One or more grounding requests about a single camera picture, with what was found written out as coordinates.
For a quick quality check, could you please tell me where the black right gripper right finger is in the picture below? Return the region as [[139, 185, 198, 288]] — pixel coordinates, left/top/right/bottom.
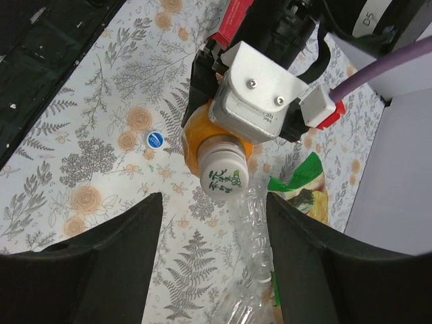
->
[[267, 193, 431, 323]]

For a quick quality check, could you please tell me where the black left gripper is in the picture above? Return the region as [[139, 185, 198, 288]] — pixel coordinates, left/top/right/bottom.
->
[[181, 1, 322, 142]]

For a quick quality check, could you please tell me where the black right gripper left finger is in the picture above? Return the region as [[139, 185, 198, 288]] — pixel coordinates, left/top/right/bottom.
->
[[1, 193, 163, 323]]

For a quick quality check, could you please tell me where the orange milk tea bottle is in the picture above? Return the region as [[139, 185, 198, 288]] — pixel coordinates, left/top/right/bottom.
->
[[182, 99, 254, 178]]

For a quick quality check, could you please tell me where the white green printed cap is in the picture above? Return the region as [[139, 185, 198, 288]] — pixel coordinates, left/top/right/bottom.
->
[[198, 142, 249, 200]]

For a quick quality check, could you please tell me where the clear plastic bottle right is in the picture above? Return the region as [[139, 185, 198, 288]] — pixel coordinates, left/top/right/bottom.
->
[[210, 184, 273, 323]]

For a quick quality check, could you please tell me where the blue bottle cap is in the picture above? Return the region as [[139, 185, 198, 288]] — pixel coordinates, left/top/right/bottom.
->
[[144, 131, 165, 150]]

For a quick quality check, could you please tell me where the green chips bag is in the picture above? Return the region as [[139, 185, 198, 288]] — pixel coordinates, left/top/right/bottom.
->
[[266, 151, 330, 308]]

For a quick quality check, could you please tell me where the red white box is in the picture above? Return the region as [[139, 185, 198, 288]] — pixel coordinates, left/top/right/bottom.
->
[[207, 0, 253, 50]]

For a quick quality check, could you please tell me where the floral table mat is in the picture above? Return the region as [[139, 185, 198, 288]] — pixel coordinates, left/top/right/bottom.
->
[[0, 0, 389, 324]]

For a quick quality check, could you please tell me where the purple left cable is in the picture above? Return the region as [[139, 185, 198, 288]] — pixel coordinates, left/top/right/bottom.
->
[[332, 36, 432, 102]]

